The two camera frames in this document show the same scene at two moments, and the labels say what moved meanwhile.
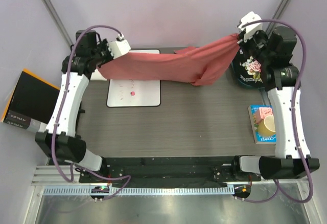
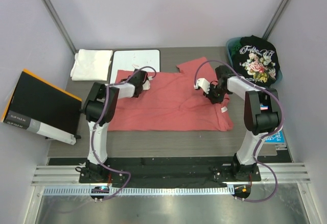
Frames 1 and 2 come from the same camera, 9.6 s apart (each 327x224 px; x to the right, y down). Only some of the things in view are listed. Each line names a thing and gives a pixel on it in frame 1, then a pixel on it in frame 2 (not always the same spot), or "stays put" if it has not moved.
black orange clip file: [31, 103] stays put
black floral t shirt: [250, 66] stays put
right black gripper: [243, 44] to [213, 99]
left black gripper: [104, 45] to [125, 80]
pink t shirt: [194, 67] to [172, 103]
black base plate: [169, 170] stays put
